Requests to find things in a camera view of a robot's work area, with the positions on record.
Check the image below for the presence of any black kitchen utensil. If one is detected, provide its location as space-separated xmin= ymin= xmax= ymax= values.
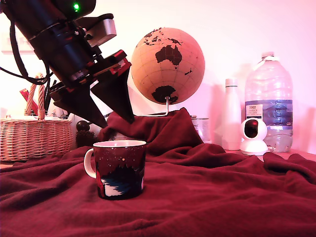
xmin=43 ymin=81 xmax=51 ymax=111

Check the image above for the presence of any cork globe on stand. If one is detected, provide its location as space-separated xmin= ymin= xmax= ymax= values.
xmin=130 ymin=27 xmax=205 ymax=117

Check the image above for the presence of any red packet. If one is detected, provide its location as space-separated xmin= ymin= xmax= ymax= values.
xmin=19 ymin=88 xmax=39 ymax=116

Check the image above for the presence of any night sky print mug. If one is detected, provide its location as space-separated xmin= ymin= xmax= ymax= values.
xmin=83 ymin=140 xmax=147 ymax=200

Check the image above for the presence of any white tin can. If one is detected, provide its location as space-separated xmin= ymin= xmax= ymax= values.
xmin=192 ymin=116 xmax=210 ymax=144

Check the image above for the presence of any slim white bottle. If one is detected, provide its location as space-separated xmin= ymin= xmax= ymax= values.
xmin=221 ymin=78 xmax=242 ymax=151

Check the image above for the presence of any dark red fleece blanket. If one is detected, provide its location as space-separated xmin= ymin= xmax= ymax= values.
xmin=0 ymin=107 xmax=316 ymax=237

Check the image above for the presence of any large clear water bottle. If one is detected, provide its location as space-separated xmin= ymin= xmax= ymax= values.
xmin=244 ymin=51 xmax=294 ymax=153

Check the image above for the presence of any black knob crank handle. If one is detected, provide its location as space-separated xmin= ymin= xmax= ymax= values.
xmin=76 ymin=120 xmax=92 ymax=132

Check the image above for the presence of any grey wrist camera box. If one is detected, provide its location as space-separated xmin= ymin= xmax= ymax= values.
xmin=74 ymin=13 xmax=117 ymax=49

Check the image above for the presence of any wicker basket with handle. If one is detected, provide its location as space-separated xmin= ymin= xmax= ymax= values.
xmin=0 ymin=73 xmax=74 ymax=162

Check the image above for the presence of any white wall light switch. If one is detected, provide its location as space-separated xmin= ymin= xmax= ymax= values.
xmin=1 ymin=31 xmax=35 ymax=54

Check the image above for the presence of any small white round camera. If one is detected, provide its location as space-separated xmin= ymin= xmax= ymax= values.
xmin=239 ymin=119 xmax=269 ymax=157

